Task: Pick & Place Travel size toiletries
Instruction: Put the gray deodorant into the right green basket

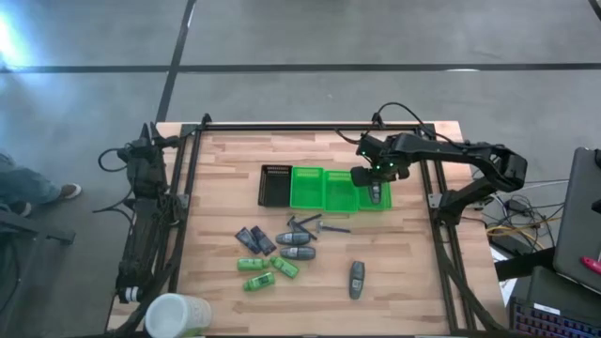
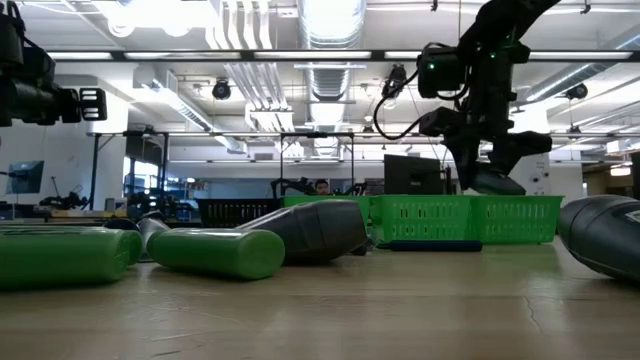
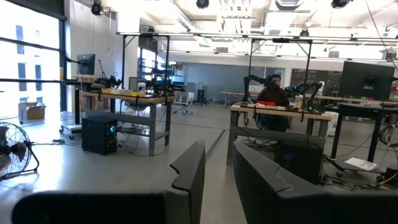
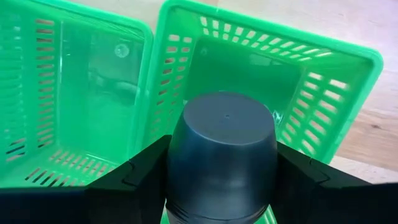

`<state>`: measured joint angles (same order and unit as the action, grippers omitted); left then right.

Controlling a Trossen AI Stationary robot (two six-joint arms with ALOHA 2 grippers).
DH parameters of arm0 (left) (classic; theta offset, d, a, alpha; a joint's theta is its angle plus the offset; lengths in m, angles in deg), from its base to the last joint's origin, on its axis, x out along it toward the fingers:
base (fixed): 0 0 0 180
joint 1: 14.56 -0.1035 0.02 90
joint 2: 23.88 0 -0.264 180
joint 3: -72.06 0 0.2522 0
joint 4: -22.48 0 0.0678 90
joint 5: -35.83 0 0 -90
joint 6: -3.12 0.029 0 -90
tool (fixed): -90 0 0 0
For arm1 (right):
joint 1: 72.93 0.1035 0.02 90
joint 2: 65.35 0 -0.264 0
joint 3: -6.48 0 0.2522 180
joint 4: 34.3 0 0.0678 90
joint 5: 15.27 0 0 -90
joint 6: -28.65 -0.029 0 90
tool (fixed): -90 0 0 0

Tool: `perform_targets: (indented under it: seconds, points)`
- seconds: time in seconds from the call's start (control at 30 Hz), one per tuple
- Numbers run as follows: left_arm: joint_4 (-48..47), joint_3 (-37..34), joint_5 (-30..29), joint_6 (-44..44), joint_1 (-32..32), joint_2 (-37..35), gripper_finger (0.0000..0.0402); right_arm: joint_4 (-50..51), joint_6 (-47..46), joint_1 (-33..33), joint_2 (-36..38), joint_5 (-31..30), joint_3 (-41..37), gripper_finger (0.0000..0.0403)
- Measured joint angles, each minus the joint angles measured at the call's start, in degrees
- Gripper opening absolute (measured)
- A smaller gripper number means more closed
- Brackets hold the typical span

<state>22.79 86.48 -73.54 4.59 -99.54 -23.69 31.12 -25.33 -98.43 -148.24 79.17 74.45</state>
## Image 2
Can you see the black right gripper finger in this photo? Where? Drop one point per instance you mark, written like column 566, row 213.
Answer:
column 515, row 152
column 465, row 165

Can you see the dark grey travel bottle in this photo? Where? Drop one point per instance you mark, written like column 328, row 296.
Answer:
column 150, row 230
column 320, row 227
column 600, row 235
column 495, row 185

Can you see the dark blue disposable razor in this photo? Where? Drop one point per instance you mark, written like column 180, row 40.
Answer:
column 430, row 245

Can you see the green travel bottle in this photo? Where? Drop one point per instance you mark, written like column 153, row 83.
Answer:
column 220, row 252
column 60, row 255
column 135, row 245

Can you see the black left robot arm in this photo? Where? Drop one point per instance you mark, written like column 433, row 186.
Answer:
column 20, row 45

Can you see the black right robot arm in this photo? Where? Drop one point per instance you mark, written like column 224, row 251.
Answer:
column 505, row 20

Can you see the black background robot arm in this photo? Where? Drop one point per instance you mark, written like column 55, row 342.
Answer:
column 62, row 200
column 295, row 186

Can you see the black computer monitor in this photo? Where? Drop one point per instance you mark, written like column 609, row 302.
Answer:
column 412, row 175

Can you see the blue screen monitor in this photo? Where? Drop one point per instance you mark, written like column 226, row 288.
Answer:
column 25, row 177

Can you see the black ceiling spotlight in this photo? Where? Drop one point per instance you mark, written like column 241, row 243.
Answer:
column 221, row 90
column 577, row 91

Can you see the person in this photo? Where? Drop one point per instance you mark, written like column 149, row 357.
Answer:
column 322, row 187

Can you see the overhead black light bar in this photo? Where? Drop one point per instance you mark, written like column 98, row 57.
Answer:
column 320, row 55

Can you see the black plastic basket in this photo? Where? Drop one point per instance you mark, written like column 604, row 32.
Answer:
column 235, row 212

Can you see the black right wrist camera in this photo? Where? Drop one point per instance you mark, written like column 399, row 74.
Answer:
column 440, row 70

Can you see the black hanging camera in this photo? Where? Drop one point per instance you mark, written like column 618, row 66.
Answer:
column 395, row 80

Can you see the silver ventilation duct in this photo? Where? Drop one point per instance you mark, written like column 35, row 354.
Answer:
column 332, row 30

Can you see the black background rig frame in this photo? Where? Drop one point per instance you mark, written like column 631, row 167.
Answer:
column 225, row 134

